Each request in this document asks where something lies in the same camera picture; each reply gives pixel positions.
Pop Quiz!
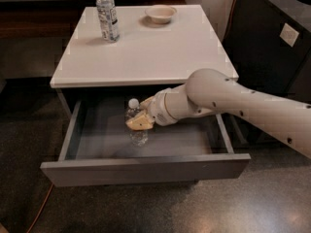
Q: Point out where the white-topped grey drawer cabinet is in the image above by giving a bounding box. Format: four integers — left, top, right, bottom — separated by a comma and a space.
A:
49, 4, 240, 187

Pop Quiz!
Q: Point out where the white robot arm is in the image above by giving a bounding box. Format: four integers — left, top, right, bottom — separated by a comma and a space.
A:
126, 69, 311, 158

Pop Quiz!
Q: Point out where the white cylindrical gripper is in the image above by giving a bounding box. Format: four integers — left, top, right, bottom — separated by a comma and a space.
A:
125, 88, 177, 131

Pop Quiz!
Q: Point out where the black side cabinet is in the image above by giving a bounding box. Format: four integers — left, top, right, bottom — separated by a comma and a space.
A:
223, 0, 311, 102

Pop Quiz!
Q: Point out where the orange extension cable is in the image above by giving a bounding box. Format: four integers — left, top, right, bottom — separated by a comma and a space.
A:
24, 0, 249, 233

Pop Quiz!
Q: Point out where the clear water bottle blue label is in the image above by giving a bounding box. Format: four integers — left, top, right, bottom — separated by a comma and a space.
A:
96, 0, 120, 42

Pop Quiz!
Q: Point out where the white wall outlet plate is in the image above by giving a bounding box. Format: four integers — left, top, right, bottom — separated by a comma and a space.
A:
280, 23, 299, 47

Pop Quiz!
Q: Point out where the beige paper bowl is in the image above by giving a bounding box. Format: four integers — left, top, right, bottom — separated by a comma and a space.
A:
145, 5, 177, 24

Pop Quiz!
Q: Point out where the clear water bottle red label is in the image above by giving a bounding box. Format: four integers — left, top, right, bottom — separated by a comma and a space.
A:
125, 98, 148, 147

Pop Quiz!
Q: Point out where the grey top drawer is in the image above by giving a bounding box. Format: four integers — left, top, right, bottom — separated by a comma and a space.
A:
41, 97, 251, 186

